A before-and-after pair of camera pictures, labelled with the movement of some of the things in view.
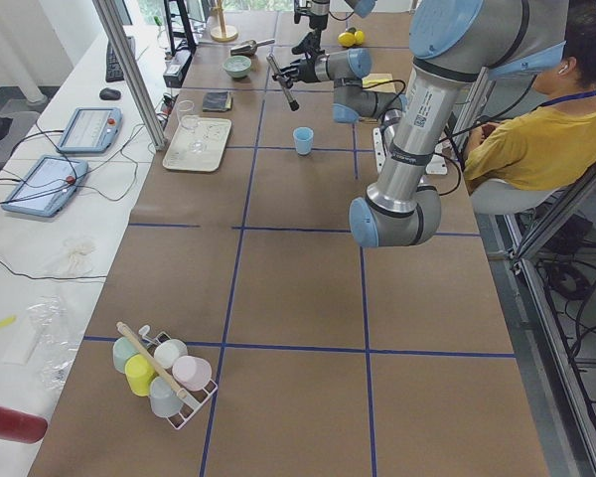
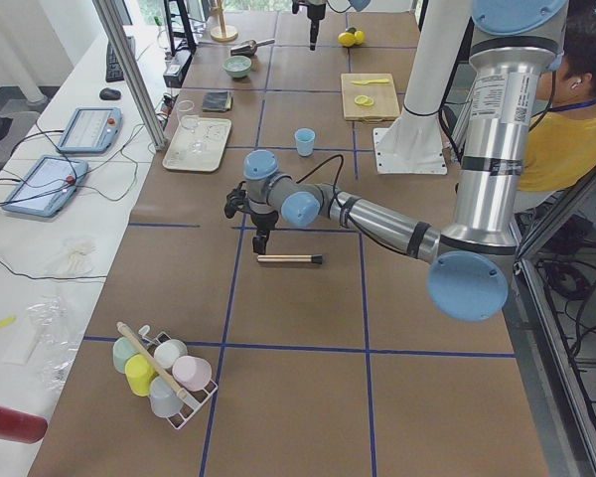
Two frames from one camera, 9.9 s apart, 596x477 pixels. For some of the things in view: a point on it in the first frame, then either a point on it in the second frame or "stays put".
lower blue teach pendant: [47, 187] stays put
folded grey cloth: [217, 101] stays put
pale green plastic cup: [168, 351] stays put
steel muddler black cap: [294, 104] to [316, 258]
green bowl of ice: [236, 66] stays put
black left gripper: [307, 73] to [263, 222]
